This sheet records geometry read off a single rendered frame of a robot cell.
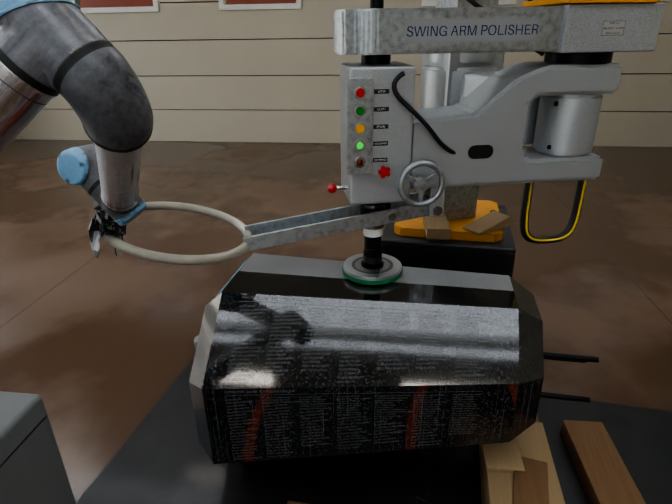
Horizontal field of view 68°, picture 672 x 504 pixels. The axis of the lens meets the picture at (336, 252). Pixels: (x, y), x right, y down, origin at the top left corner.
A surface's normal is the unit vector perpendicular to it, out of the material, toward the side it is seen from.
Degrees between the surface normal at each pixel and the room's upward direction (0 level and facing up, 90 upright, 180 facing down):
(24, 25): 76
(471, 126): 90
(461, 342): 45
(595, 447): 0
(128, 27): 90
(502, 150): 90
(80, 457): 0
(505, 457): 0
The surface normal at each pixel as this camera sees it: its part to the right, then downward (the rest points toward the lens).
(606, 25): 0.12, 0.40
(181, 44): -0.12, 0.41
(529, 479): -0.01, -0.91
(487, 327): -0.11, -0.36
